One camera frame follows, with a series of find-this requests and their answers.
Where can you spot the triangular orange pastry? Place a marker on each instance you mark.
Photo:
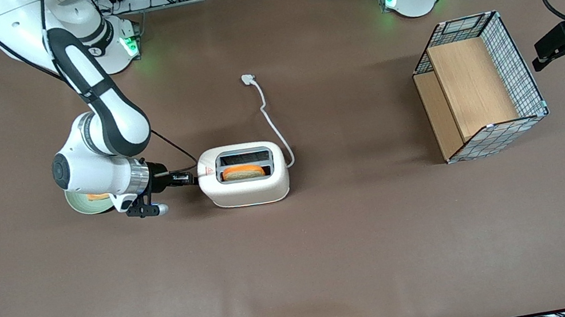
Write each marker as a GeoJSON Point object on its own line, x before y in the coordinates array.
{"type": "Point", "coordinates": [96, 196]}

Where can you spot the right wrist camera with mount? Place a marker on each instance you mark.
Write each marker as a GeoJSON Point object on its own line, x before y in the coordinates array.
{"type": "Point", "coordinates": [147, 209]}

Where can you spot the pale green plate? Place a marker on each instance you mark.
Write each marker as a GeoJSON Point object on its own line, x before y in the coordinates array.
{"type": "Point", "coordinates": [85, 209]}

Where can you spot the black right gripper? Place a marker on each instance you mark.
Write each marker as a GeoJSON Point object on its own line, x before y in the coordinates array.
{"type": "Point", "coordinates": [159, 178]}

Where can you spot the bread slice with orange crust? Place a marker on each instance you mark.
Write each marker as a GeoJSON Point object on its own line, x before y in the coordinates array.
{"type": "Point", "coordinates": [244, 172]}

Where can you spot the brown table cloth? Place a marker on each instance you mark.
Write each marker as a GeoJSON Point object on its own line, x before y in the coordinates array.
{"type": "Point", "coordinates": [300, 260]}

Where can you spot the white toaster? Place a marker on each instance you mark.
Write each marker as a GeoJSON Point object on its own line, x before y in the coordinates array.
{"type": "Point", "coordinates": [247, 191]}

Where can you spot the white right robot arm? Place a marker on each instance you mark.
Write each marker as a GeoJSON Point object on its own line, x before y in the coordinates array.
{"type": "Point", "coordinates": [116, 124]}

